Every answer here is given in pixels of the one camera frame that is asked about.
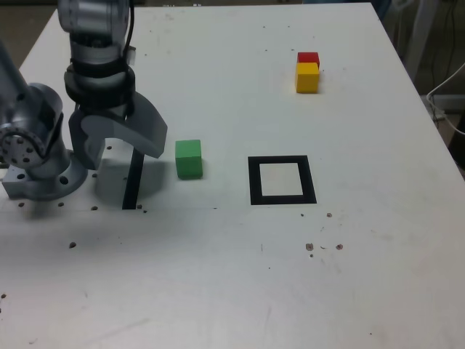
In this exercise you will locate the yellow cube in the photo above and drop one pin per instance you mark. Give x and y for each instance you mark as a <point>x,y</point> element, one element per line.
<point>307,80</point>

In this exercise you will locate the black tape strip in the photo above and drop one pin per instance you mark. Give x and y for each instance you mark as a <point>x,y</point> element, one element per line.
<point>130,181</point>

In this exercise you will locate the black tape square outline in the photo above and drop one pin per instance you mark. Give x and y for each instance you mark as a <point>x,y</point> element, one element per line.
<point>254,181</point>

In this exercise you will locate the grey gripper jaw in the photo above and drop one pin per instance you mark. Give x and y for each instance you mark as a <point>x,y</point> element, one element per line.
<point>145,131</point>
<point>81,145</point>

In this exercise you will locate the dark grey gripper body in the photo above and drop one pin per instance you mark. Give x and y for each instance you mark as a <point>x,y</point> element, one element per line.
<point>105,111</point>

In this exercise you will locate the red cube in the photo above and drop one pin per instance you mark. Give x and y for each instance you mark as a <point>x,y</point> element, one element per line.
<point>308,57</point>

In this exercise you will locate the green cube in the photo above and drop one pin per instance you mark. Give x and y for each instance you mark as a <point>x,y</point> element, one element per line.
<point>189,161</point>

